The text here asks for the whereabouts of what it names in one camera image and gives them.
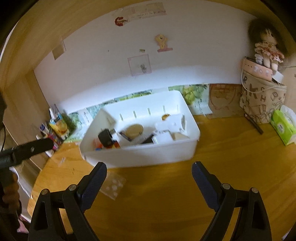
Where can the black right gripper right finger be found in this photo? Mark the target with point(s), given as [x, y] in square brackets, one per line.
[252, 222]

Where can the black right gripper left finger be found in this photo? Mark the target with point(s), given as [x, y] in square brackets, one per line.
[60, 215]

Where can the clear acrylic block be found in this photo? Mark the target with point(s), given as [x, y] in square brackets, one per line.
[112, 185]

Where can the white 33W charger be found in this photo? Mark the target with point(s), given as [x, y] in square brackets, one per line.
[162, 137]

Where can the colourful magic cube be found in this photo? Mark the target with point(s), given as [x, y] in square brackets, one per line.
[97, 145]

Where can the black power adapter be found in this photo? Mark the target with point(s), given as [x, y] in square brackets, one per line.
[105, 136]

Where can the round gold tin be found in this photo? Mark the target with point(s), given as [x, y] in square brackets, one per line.
[134, 131]

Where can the white spray bottle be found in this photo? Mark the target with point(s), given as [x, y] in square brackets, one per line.
[52, 114]

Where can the black pen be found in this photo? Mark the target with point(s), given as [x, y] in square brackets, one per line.
[258, 128]

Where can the white plastic storage bin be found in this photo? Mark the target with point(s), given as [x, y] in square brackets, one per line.
[148, 130]

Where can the green tissue pack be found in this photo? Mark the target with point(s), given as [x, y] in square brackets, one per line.
[283, 121]

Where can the letter print fabric bag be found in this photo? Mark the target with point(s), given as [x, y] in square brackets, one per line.
[260, 98]

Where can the pink box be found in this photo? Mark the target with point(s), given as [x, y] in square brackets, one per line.
[257, 70]

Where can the brown haired doll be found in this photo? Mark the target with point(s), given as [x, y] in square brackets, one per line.
[269, 47]

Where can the lion wall sticker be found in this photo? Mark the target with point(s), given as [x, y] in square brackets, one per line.
[162, 43]

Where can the red wall sticker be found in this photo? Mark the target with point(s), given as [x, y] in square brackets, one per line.
[120, 21]

